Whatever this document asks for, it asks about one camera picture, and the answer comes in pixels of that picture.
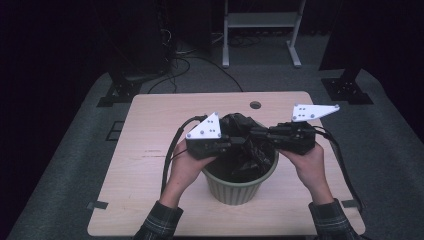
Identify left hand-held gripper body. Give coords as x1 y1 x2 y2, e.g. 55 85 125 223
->
185 111 232 160

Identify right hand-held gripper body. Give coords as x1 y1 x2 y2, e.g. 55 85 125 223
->
267 103 341 156

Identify black plastic garbage bag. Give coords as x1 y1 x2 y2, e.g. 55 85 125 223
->
213 112 278 184

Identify green ribbed trash bin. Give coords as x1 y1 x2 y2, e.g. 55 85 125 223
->
201 119 280 206

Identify person's left hand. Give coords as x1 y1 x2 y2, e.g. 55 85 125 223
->
166 139 217 198

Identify person's right hand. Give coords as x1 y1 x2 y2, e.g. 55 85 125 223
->
278 144 330 197

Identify grey tape strip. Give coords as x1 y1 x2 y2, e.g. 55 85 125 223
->
86 200 110 211
341 199 360 210

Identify dark equipment cabinet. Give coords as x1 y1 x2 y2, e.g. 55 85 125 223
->
108 0 175 77

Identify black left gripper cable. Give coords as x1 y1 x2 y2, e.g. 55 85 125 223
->
160 114 208 196

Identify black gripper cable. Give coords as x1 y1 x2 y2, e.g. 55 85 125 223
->
312 125 365 215
160 114 208 196

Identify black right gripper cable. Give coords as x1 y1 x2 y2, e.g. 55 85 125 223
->
312 125 365 215

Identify black stand base plate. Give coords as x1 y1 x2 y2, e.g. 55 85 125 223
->
320 66 375 106
96 71 143 108

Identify black floor cables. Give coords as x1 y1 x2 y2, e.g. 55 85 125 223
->
146 54 245 95

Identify white metal stand frame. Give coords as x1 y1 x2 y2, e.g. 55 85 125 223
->
221 0 307 69

